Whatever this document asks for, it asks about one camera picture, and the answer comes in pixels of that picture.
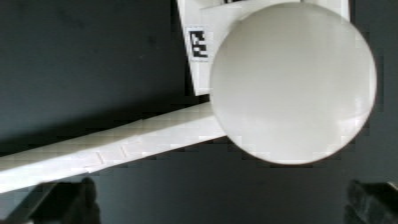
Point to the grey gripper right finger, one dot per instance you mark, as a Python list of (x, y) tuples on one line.
[(372, 207)]

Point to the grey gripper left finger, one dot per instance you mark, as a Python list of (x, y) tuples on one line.
[(59, 204)]

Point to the white lamp bulb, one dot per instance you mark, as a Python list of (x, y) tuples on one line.
[(294, 83)]

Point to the white foam border frame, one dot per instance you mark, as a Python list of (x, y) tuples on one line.
[(93, 152)]

